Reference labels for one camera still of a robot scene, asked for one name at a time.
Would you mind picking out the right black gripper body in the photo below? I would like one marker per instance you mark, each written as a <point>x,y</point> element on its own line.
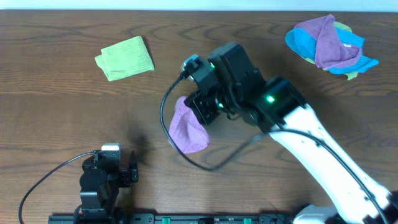
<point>207,106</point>

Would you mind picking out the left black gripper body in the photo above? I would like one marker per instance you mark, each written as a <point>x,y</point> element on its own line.
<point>125,175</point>

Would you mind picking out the purple cloth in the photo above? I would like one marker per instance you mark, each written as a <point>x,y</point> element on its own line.
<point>185,130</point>
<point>334,48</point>

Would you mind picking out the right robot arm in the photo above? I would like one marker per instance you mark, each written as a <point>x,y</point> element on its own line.
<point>228,82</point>

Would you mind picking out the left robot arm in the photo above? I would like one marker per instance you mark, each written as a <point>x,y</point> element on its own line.
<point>100,183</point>

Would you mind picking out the folded green cloth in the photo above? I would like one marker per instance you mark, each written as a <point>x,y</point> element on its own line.
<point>125,59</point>

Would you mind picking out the blue cloth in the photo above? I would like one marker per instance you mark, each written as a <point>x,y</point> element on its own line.
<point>302,44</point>

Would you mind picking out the yellow-green cloth under pile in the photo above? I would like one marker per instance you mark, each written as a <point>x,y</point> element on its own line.
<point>350,75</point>

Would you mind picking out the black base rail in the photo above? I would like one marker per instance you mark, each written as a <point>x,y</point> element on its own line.
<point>148,218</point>

